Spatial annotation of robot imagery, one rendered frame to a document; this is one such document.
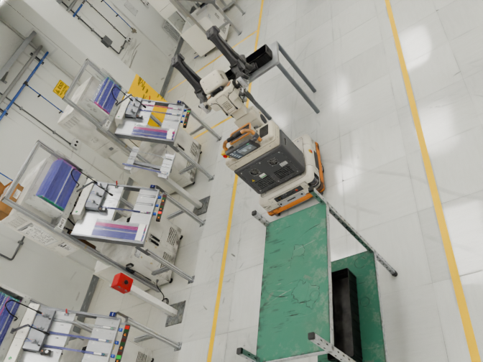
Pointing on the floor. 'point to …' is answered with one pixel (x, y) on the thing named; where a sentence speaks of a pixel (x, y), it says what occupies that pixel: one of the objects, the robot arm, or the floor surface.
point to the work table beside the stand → (284, 75)
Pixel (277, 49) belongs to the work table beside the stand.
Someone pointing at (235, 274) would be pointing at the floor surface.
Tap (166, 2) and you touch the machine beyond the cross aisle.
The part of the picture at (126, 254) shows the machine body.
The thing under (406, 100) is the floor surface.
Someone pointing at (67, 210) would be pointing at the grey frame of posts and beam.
